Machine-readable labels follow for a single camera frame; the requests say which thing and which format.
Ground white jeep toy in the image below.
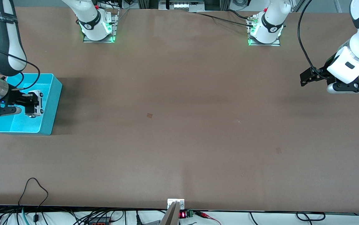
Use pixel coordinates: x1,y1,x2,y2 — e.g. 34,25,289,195
26,90,45,118

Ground turquoise plastic bin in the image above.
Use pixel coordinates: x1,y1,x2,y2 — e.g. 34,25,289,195
0,73,63,136

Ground black power strip orange plugs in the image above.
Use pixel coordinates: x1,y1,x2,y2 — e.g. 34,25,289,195
88,216,112,225

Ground grey electronics unit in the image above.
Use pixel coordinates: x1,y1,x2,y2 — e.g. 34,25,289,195
158,0,205,12

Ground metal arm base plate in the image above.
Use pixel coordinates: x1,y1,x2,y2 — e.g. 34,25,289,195
247,15,282,47
83,9,119,43

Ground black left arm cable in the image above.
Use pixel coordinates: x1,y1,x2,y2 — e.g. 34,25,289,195
297,0,331,80

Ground short black table cable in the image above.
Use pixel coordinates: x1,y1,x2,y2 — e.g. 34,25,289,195
226,9,252,20

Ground long black table cable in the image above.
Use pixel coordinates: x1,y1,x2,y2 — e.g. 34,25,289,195
196,12,255,28

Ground black looped cable with plug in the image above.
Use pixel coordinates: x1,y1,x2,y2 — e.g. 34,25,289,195
17,177,49,223

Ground black coiled cable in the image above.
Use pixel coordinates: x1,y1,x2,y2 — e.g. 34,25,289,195
296,212,326,222

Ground white mounting bracket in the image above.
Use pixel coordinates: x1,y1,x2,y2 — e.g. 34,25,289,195
167,199,185,210

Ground red clip lead cable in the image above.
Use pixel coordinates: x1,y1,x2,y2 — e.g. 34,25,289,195
194,211,222,225

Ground grey metal mount bar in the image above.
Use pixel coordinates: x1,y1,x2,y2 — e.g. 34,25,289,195
160,201,180,225

